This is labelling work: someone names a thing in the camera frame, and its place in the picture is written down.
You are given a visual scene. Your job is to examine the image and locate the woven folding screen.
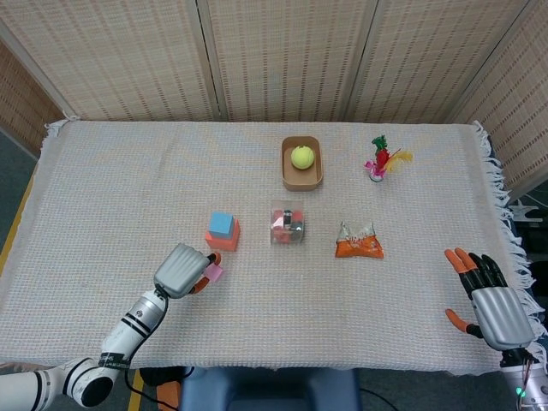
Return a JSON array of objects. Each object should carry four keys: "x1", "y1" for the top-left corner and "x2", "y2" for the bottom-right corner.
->
[{"x1": 0, "y1": 0, "x2": 548, "y2": 202}]

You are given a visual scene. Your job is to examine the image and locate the colourful feather shuttlecock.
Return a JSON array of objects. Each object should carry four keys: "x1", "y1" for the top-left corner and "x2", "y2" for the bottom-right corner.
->
[{"x1": 363, "y1": 135, "x2": 414, "y2": 184}]

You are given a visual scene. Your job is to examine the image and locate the beige woven tablecloth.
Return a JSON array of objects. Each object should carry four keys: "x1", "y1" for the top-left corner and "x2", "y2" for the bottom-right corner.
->
[{"x1": 0, "y1": 119, "x2": 548, "y2": 378}]

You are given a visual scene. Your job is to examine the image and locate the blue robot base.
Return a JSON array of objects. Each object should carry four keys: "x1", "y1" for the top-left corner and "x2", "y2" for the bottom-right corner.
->
[{"x1": 182, "y1": 366, "x2": 360, "y2": 411}]

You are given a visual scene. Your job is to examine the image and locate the large orange foam cube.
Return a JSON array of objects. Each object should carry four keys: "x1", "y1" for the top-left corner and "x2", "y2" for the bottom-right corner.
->
[{"x1": 205, "y1": 219, "x2": 241, "y2": 253}]

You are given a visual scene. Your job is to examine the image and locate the right robot hand, orange fingertips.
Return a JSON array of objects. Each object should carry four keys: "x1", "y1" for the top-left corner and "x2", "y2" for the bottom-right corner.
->
[{"x1": 444, "y1": 247, "x2": 536, "y2": 352}]

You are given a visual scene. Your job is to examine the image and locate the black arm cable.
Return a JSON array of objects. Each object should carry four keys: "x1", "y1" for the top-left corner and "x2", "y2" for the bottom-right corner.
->
[{"x1": 123, "y1": 284, "x2": 172, "y2": 408}]

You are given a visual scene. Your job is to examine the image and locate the orange snack bag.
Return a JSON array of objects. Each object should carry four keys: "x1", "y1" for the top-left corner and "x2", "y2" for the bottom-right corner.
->
[{"x1": 334, "y1": 220, "x2": 385, "y2": 259}]

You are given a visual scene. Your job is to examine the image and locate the yellow tennis ball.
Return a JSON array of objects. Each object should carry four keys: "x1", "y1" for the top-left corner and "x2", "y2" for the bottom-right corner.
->
[{"x1": 290, "y1": 145, "x2": 317, "y2": 170}]

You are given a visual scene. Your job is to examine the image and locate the blue foam cube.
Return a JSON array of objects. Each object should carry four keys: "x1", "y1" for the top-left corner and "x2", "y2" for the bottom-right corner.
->
[{"x1": 208, "y1": 211, "x2": 235, "y2": 240}]

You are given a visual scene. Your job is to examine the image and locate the clear plastic box of clips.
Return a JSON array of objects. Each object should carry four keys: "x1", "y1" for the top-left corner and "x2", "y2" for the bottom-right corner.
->
[{"x1": 269, "y1": 206, "x2": 307, "y2": 247}]

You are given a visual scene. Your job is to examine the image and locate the left robot hand, orange fingertips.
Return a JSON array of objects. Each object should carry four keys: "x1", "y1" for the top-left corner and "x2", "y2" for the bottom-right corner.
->
[{"x1": 152, "y1": 242, "x2": 223, "y2": 300}]

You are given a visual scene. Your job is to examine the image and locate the white stand base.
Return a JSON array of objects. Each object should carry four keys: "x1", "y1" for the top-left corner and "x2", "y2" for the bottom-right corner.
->
[{"x1": 508, "y1": 200, "x2": 543, "y2": 223}]

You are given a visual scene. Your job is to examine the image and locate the brown rounded tray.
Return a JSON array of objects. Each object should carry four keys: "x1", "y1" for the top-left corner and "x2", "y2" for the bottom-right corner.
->
[{"x1": 281, "y1": 135, "x2": 325, "y2": 193}]

